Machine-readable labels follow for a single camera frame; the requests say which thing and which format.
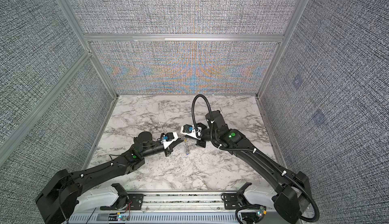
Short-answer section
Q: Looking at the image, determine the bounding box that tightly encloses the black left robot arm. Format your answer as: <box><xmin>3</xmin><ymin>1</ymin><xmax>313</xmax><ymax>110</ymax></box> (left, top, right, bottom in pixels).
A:
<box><xmin>35</xmin><ymin>131</ymin><xmax>184</xmax><ymax>224</ymax></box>

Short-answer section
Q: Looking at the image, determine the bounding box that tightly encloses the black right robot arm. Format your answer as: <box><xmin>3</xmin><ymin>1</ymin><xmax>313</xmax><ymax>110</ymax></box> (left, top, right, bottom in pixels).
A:
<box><xmin>180</xmin><ymin>110</ymin><xmax>320</xmax><ymax>224</ymax></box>

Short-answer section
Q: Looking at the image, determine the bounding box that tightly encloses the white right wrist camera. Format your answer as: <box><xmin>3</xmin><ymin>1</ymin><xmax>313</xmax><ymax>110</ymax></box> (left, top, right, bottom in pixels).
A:
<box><xmin>180</xmin><ymin>124</ymin><xmax>202</xmax><ymax>135</ymax></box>

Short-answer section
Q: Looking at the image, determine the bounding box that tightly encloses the black corrugated right cable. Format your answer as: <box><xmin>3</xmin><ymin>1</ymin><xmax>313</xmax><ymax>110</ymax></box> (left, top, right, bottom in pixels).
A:
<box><xmin>191</xmin><ymin>94</ymin><xmax>320</xmax><ymax>223</ymax></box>

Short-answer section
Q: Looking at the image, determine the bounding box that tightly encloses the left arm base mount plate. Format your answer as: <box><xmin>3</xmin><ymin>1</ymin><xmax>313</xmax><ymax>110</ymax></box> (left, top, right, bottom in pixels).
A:
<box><xmin>100</xmin><ymin>193</ymin><xmax>144</xmax><ymax>211</ymax></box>

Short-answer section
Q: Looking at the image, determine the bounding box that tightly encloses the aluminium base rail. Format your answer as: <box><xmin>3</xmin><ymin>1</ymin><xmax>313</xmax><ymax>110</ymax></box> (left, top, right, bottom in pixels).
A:
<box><xmin>68</xmin><ymin>191</ymin><xmax>286</xmax><ymax>224</ymax></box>

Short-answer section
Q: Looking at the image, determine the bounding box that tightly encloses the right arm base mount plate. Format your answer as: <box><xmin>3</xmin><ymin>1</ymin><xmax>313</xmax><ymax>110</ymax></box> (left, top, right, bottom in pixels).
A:
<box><xmin>221</xmin><ymin>192</ymin><xmax>259</xmax><ymax>210</ymax></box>

